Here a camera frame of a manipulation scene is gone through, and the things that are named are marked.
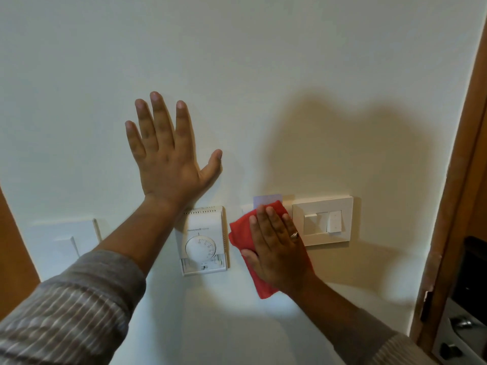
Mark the person's right hand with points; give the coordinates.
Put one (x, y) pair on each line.
(281, 262)

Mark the person's left hand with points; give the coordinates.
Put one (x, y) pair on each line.
(167, 167)

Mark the person's left little finger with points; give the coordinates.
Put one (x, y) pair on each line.
(135, 141)

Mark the person's right thumb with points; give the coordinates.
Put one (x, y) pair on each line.
(249, 257)

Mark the person's right middle finger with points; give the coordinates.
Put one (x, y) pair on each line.
(267, 226)

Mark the person's right little finger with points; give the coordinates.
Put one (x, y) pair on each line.
(293, 228)

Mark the person's left middle finger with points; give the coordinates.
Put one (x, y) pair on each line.
(163, 119)

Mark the person's left thumb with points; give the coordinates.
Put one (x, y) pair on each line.
(211, 167)

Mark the red cleaning cloth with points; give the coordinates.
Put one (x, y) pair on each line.
(242, 233)

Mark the person's right forearm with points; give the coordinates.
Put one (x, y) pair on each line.
(342, 323)

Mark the person's left forearm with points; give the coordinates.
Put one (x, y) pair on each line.
(95, 285)

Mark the white key card holder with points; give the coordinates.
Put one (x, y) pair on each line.
(246, 209)

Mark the pale blue key card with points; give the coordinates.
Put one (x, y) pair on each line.
(268, 198)

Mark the white dial thermostat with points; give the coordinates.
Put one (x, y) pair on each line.
(201, 239)

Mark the brown wooden panel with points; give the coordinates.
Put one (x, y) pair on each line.
(15, 262)

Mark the dark door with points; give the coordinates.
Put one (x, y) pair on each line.
(473, 277)

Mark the metal door lock plate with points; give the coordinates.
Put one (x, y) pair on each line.
(462, 338)

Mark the white light switch plate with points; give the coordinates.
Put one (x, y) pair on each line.
(323, 220)

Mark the large white wall plate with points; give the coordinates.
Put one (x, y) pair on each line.
(53, 247)

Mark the brown wooden door frame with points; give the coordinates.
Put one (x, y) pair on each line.
(452, 209)

